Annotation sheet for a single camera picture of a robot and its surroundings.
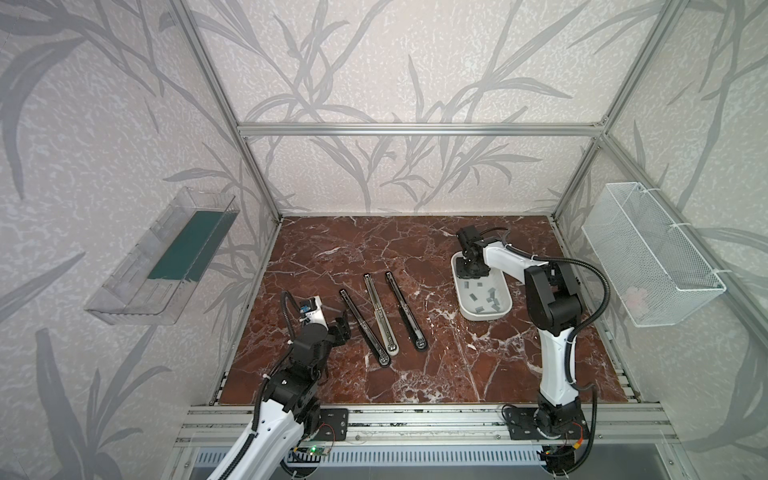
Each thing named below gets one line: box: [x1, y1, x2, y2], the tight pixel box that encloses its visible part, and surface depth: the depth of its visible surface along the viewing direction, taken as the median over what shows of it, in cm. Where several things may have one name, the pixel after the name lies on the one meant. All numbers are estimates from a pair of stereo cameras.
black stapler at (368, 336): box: [340, 288, 391, 367], surface depth 90 cm
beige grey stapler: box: [364, 273, 399, 356], surface depth 92 cm
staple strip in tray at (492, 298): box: [486, 287, 501, 310], surface depth 98 cm
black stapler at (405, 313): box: [385, 271, 428, 351], surface depth 93 cm
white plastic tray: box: [450, 251, 512, 321], surface depth 98 cm
